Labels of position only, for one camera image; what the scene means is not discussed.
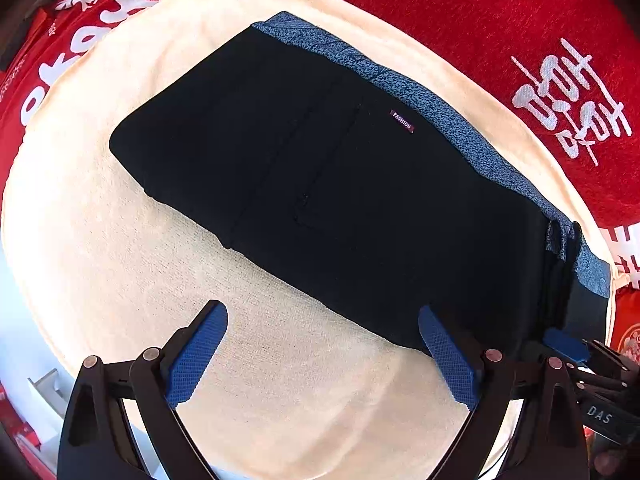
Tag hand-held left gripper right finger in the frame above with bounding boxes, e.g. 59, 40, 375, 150
418, 305, 587, 480

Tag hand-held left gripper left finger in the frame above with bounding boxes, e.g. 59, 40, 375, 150
57, 300, 229, 480

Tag red patterned pillow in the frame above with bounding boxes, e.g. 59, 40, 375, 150
614, 287, 640, 362

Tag red box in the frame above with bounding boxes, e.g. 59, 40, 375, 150
0, 380, 43, 463

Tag cream towel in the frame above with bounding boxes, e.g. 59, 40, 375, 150
2, 0, 632, 480

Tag red printed blanket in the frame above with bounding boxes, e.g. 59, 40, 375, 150
0, 0, 640, 288

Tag person's right hand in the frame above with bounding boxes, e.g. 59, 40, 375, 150
590, 446, 628, 480

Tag black pants with blue trim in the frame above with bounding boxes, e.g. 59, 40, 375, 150
108, 11, 612, 357

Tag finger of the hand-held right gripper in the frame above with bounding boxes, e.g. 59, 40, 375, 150
544, 328, 590, 363

